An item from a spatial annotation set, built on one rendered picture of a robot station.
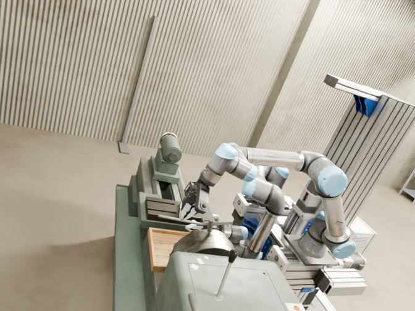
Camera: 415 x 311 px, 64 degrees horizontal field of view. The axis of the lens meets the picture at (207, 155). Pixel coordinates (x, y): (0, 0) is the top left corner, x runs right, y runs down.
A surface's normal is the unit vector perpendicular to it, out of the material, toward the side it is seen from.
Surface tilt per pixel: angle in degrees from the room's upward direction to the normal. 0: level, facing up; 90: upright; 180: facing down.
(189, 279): 0
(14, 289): 0
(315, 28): 90
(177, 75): 90
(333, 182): 84
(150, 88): 90
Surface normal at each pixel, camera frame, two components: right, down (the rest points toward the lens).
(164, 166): 0.22, 0.46
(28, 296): 0.33, -0.86
